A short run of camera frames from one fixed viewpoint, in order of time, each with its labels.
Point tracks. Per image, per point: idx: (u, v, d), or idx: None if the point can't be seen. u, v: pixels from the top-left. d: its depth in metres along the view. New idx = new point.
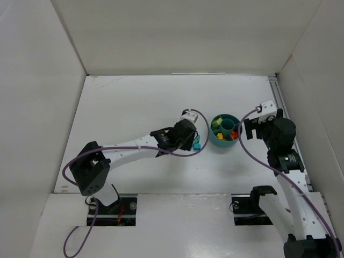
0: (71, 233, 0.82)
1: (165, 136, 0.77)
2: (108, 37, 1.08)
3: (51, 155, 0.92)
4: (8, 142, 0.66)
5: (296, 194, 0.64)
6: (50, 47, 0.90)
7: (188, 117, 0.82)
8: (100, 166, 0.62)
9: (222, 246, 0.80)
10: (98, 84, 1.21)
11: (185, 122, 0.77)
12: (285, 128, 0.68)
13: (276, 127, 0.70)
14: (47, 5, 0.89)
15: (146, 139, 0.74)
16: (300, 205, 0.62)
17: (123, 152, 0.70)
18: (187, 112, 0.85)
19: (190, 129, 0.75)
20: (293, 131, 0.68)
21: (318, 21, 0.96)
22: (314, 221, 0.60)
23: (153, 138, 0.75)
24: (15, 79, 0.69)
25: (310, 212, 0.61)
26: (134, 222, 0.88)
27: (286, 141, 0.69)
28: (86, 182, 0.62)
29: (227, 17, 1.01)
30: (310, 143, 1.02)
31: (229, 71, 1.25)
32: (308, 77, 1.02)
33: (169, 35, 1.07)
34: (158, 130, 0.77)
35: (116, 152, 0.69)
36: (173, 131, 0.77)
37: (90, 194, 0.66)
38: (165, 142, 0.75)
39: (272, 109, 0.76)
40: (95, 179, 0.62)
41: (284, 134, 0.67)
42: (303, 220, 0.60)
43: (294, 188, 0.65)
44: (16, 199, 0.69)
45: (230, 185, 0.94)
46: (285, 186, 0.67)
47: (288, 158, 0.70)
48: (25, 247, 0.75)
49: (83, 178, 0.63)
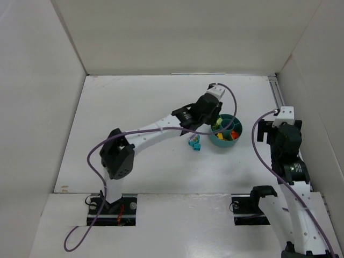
0: (70, 233, 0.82)
1: (188, 114, 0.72)
2: (108, 37, 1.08)
3: (51, 154, 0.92)
4: (8, 142, 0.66)
5: (299, 208, 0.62)
6: (50, 47, 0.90)
7: (214, 92, 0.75)
8: (127, 151, 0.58)
9: (222, 246, 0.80)
10: (98, 83, 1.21)
11: (206, 97, 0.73)
12: (289, 135, 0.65)
13: (281, 134, 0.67)
14: (47, 4, 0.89)
15: (167, 119, 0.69)
16: (303, 219, 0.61)
17: (147, 135, 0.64)
18: (214, 87, 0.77)
19: (212, 104, 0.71)
20: (299, 138, 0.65)
21: (318, 21, 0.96)
22: (315, 236, 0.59)
23: (175, 117, 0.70)
24: (15, 79, 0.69)
25: (312, 227, 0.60)
26: (134, 222, 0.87)
27: (291, 149, 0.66)
28: (115, 169, 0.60)
29: (227, 17, 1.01)
30: (310, 145, 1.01)
31: (230, 71, 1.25)
32: (309, 76, 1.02)
33: (169, 35, 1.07)
34: (180, 109, 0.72)
35: (138, 136, 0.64)
36: (194, 108, 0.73)
37: (122, 178, 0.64)
38: (188, 120, 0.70)
39: (289, 115, 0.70)
40: (123, 165, 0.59)
41: (289, 142, 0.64)
42: (305, 235, 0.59)
43: (297, 201, 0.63)
44: (16, 199, 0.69)
45: (230, 185, 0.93)
46: (288, 198, 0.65)
47: (294, 168, 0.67)
48: (25, 247, 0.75)
49: (110, 163, 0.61)
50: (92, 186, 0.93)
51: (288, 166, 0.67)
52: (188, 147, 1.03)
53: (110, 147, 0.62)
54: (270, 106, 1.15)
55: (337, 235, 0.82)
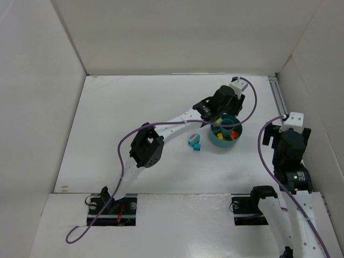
0: (72, 231, 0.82)
1: (207, 107, 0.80)
2: (108, 37, 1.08)
3: (52, 154, 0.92)
4: (8, 142, 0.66)
5: (301, 217, 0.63)
6: (50, 47, 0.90)
7: (236, 85, 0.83)
8: (157, 142, 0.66)
9: (222, 246, 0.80)
10: (98, 84, 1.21)
11: (222, 90, 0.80)
12: (293, 143, 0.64)
13: (284, 142, 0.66)
14: (47, 4, 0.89)
15: (190, 113, 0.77)
16: (303, 229, 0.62)
17: (173, 128, 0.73)
18: (237, 80, 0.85)
19: (228, 96, 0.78)
20: (302, 145, 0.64)
21: (318, 21, 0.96)
22: (314, 246, 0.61)
23: (196, 111, 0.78)
24: (15, 79, 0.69)
25: (312, 237, 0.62)
26: (134, 222, 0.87)
27: (295, 156, 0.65)
28: (145, 158, 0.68)
29: (227, 17, 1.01)
30: (310, 146, 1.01)
31: (230, 71, 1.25)
32: (309, 76, 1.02)
33: (170, 35, 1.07)
34: (200, 104, 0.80)
35: (166, 129, 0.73)
36: (213, 101, 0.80)
37: (152, 165, 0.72)
38: (207, 113, 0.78)
39: (299, 122, 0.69)
40: (154, 154, 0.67)
41: (292, 150, 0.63)
42: (304, 245, 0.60)
43: (299, 210, 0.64)
44: (16, 199, 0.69)
45: (230, 185, 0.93)
46: (289, 206, 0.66)
47: (297, 176, 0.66)
48: (25, 247, 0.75)
49: (142, 153, 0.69)
50: (92, 186, 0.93)
51: (292, 174, 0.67)
52: (188, 147, 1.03)
53: (142, 137, 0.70)
54: (270, 106, 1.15)
55: (337, 235, 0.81)
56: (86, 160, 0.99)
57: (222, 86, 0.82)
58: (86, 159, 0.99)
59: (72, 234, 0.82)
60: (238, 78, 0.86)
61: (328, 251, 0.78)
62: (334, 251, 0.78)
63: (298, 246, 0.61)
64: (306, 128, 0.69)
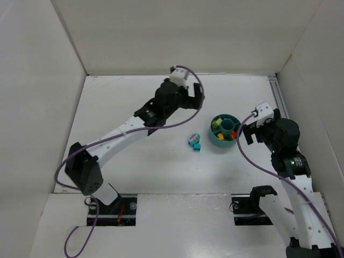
0: (67, 241, 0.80)
1: (152, 112, 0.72)
2: (108, 37, 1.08)
3: (52, 154, 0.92)
4: (9, 143, 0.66)
5: (302, 202, 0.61)
6: (50, 47, 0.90)
7: (176, 74, 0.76)
8: (92, 163, 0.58)
9: (222, 246, 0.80)
10: (98, 83, 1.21)
11: (163, 88, 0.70)
12: (288, 129, 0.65)
13: (279, 129, 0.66)
14: (47, 5, 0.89)
15: (131, 121, 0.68)
16: (306, 213, 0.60)
17: (110, 144, 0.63)
18: (176, 69, 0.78)
19: (170, 94, 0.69)
20: (296, 131, 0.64)
21: (319, 21, 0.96)
22: (319, 230, 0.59)
23: (138, 117, 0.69)
24: (16, 79, 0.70)
25: (316, 220, 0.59)
26: (134, 222, 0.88)
27: (289, 143, 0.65)
28: (81, 184, 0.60)
29: (227, 17, 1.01)
30: (310, 146, 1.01)
31: (229, 71, 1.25)
32: (308, 76, 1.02)
33: (169, 35, 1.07)
34: (143, 108, 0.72)
35: (101, 145, 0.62)
36: (156, 103, 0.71)
37: (91, 193, 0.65)
38: (152, 117, 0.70)
39: (268, 111, 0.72)
40: (91, 178, 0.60)
41: (288, 136, 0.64)
42: (308, 229, 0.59)
43: (300, 195, 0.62)
44: (16, 199, 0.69)
45: (230, 185, 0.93)
46: (289, 191, 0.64)
47: (294, 161, 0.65)
48: (26, 248, 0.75)
49: (78, 182, 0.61)
50: None
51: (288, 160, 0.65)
52: (188, 147, 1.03)
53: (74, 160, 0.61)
54: (270, 106, 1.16)
55: (337, 235, 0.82)
56: None
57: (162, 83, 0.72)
58: None
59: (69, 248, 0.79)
60: (176, 67, 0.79)
61: None
62: None
63: (303, 230, 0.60)
64: (274, 110, 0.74)
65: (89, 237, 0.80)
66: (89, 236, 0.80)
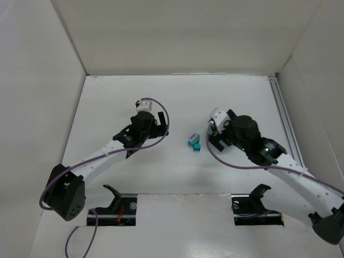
0: (67, 247, 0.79)
1: (129, 135, 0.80)
2: (107, 37, 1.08)
3: (52, 154, 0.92)
4: (8, 143, 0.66)
5: (298, 177, 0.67)
6: (50, 47, 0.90)
7: (144, 106, 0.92)
8: (79, 181, 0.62)
9: (222, 246, 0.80)
10: (98, 83, 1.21)
11: (139, 115, 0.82)
12: (245, 124, 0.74)
13: (239, 128, 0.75)
14: (47, 5, 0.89)
15: (111, 144, 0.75)
16: (307, 184, 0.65)
17: (93, 164, 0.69)
18: (140, 103, 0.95)
19: (147, 120, 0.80)
20: (253, 123, 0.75)
21: (319, 21, 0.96)
22: (325, 192, 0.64)
23: (116, 141, 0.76)
24: (15, 79, 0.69)
25: (317, 185, 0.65)
26: (134, 222, 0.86)
27: (254, 134, 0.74)
28: (64, 209, 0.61)
29: (227, 17, 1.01)
30: (310, 146, 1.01)
31: (229, 71, 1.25)
32: (308, 76, 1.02)
33: (169, 35, 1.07)
34: (120, 133, 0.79)
35: (85, 167, 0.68)
36: (133, 128, 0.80)
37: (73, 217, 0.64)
38: (130, 141, 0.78)
39: (222, 115, 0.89)
40: (74, 199, 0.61)
41: (249, 129, 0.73)
42: (319, 196, 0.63)
43: (292, 173, 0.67)
44: (15, 199, 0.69)
45: (230, 185, 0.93)
46: (282, 175, 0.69)
47: (267, 147, 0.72)
48: (25, 247, 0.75)
49: (59, 205, 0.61)
50: (91, 186, 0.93)
51: (263, 150, 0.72)
52: (188, 147, 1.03)
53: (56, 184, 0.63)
54: (270, 106, 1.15)
55: None
56: None
57: (140, 112, 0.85)
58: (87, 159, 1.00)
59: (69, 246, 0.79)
60: (140, 102, 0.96)
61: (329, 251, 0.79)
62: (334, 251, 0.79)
63: (317, 202, 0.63)
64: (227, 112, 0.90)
65: (90, 245, 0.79)
66: (90, 244, 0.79)
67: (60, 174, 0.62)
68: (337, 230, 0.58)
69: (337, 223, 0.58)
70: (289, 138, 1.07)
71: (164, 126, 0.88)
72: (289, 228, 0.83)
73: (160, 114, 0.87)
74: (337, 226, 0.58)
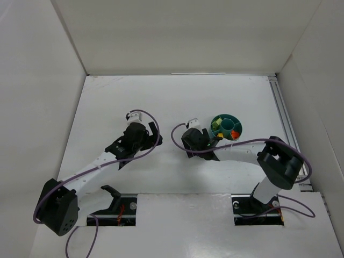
0: (68, 253, 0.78)
1: (121, 147, 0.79)
2: (108, 37, 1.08)
3: (52, 155, 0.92)
4: (8, 143, 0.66)
5: (230, 148, 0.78)
6: (50, 48, 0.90)
7: (133, 119, 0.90)
8: (72, 195, 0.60)
9: (222, 246, 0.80)
10: (98, 83, 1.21)
11: (133, 127, 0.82)
12: (189, 133, 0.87)
13: (186, 138, 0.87)
14: (47, 5, 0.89)
15: (104, 156, 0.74)
16: (238, 149, 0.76)
17: (86, 177, 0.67)
18: (130, 115, 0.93)
19: (139, 131, 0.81)
20: (193, 130, 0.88)
21: (319, 21, 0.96)
22: (252, 145, 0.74)
23: (109, 153, 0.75)
24: (15, 79, 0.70)
25: (245, 144, 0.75)
26: (134, 222, 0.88)
27: (198, 136, 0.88)
28: (57, 222, 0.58)
29: (227, 18, 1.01)
30: (311, 145, 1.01)
31: (229, 71, 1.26)
32: (308, 77, 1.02)
33: (169, 35, 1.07)
34: (113, 144, 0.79)
35: (78, 180, 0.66)
36: (126, 139, 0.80)
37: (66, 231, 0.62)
38: (122, 152, 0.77)
39: (196, 122, 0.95)
40: (69, 213, 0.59)
41: (191, 135, 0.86)
42: (248, 152, 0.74)
43: (227, 148, 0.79)
44: (16, 199, 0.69)
45: (229, 185, 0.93)
46: (226, 153, 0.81)
47: (209, 143, 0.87)
48: (26, 247, 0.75)
49: (54, 219, 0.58)
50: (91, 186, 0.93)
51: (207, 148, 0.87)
52: None
53: (48, 199, 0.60)
54: (270, 105, 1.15)
55: (337, 235, 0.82)
56: (86, 160, 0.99)
57: (131, 123, 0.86)
58: (87, 159, 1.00)
59: (70, 248, 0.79)
60: (129, 114, 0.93)
61: (328, 251, 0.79)
62: (334, 251, 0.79)
63: (250, 156, 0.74)
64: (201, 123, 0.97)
65: (90, 252, 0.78)
66: (90, 250, 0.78)
67: (52, 190, 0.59)
68: (271, 168, 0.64)
69: (266, 163, 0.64)
70: (289, 139, 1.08)
71: (156, 135, 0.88)
72: (290, 228, 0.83)
73: (150, 123, 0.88)
74: (266, 165, 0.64)
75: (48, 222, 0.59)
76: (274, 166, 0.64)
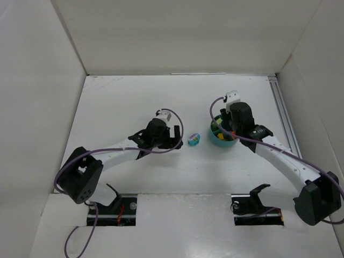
0: (67, 244, 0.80)
1: (142, 138, 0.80)
2: (108, 37, 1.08)
3: (52, 155, 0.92)
4: (8, 144, 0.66)
5: (277, 153, 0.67)
6: (50, 47, 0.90)
7: (162, 116, 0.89)
8: (98, 164, 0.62)
9: (222, 246, 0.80)
10: (98, 84, 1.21)
11: (155, 121, 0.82)
12: (240, 109, 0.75)
13: (234, 110, 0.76)
14: (47, 5, 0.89)
15: (127, 142, 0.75)
16: (286, 159, 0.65)
17: (112, 153, 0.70)
18: (160, 112, 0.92)
19: (161, 127, 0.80)
20: (248, 108, 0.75)
21: (319, 20, 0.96)
22: (303, 167, 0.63)
23: (132, 141, 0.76)
24: (15, 80, 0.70)
25: (297, 162, 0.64)
26: (134, 222, 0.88)
27: (247, 117, 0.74)
28: (81, 185, 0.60)
29: (226, 18, 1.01)
30: (311, 146, 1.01)
31: (229, 71, 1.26)
32: (308, 76, 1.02)
33: (169, 35, 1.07)
34: (135, 135, 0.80)
35: (104, 154, 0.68)
36: (146, 132, 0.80)
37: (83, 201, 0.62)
38: (143, 143, 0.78)
39: (236, 97, 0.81)
40: (88, 184, 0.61)
41: (242, 112, 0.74)
42: (294, 171, 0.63)
43: (273, 150, 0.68)
44: (15, 199, 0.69)
45: (229, 185, 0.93)
46: (265, 153, 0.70)
47: (256, 130, 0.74)
48: (26, 248, 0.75)
49: (75, 185, 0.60)
50: None
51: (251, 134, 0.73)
52: (187, 145, 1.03)
53: (73, 166, 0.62)
54: (270, 106, 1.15)
55: (337, 235, 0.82)
56: None
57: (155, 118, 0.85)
58: None
59: (69, 246, 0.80)
60: (159, 111, 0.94)
61: (328, 251, 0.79)
62: (333, 251, 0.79)
63: (294, 177, 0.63)
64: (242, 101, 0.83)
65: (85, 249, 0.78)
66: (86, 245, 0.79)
67: (79, 156, 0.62)
68: (310, 202, 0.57)
69: (309, 193, 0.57)
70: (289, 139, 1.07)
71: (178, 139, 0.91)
72: (290, 228, 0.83)
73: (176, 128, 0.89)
74: (308, 196, 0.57)
75: (69, 188, 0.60)
76: (315, 202, 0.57)
